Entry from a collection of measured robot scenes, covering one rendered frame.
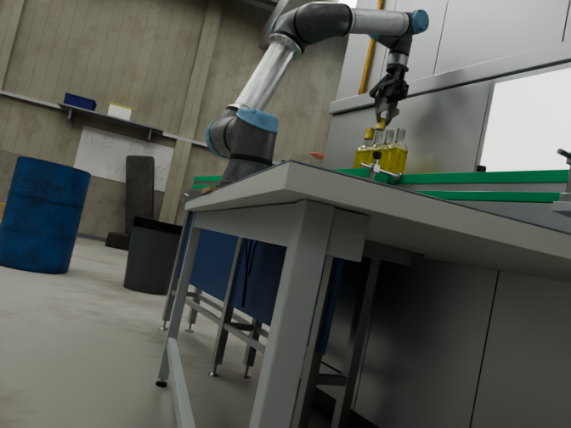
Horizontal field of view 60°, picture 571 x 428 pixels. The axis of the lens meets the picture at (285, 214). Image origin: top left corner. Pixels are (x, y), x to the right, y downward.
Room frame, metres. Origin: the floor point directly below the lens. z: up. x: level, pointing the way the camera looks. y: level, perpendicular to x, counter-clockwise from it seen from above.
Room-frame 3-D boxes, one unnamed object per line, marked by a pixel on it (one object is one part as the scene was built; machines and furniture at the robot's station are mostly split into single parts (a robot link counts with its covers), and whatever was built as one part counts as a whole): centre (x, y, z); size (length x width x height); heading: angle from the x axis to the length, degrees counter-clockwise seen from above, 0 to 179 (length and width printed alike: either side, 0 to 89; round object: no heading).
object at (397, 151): (1.70, -0.34, 0.99); 0.06 x 0.06 x 0.21; 28
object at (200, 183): (2.35, 0.18, 0.92); 1.75 x 0.01 x 0.08; 30
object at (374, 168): (1.57, -0.27, 0.95); 0.17 x 0.03 x 0.12; 120
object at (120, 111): (9.26, 3.49, 2.47); 0.42 x 0.35 x 0.24; 105
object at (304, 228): (1.33, 0.13, 0.36); 1.51 x 0.09 x 0.71; 15
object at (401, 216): (1.50, -0.52, 0.73); 1.58 x 1.52 x 0.04; 15
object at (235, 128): (1.33, 0.13, 0.94); 0.13 x 0.12 x 0.14; 36
